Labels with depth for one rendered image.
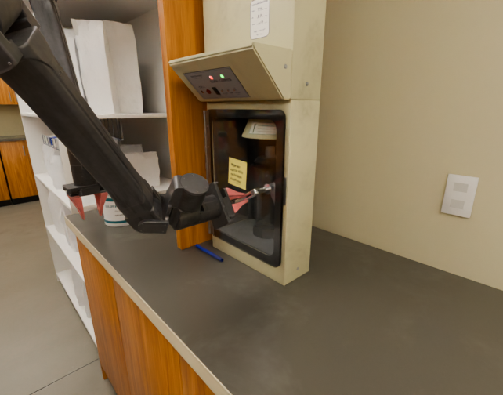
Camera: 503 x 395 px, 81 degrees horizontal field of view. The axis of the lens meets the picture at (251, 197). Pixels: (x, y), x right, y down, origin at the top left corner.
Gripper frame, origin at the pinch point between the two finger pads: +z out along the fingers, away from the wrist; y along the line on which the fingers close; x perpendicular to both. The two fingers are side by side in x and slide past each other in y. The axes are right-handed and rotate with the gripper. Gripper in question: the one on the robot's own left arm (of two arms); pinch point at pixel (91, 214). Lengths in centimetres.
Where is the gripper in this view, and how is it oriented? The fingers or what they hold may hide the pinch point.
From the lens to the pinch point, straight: 95.6
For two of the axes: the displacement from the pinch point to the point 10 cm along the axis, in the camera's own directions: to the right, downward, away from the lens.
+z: 0.2, 9.6, 3.0
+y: 7.2, -2.2, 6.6
